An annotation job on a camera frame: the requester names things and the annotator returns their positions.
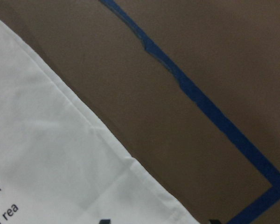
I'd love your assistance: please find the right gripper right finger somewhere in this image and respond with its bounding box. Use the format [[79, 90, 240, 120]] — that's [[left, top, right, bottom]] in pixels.
[[208, 219, 221, 224]]

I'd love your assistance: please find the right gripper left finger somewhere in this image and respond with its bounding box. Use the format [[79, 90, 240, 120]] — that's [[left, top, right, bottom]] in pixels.
[[99, 219, 111, 224]]

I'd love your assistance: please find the white long-sleeve printed shirt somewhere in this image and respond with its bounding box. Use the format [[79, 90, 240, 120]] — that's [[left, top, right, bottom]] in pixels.
[[0, 20, 196, 224]]

